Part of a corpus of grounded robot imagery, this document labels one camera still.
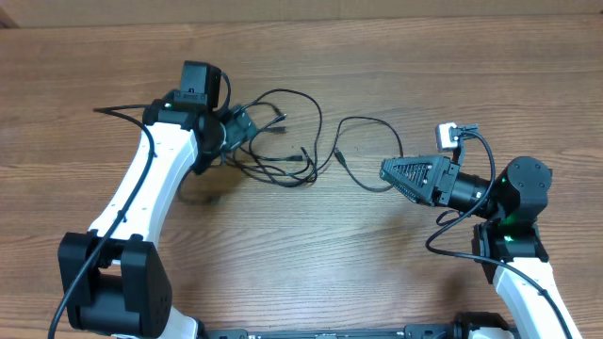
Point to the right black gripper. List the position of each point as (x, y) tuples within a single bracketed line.
[(424, 186)]

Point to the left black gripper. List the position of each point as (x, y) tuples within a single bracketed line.
[(238, 131)]

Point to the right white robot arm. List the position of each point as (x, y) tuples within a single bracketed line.
[(507, 242)]

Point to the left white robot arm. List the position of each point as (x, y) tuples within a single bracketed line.
[(113, 280)]

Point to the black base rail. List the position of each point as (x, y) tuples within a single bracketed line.
[(416, 331)]

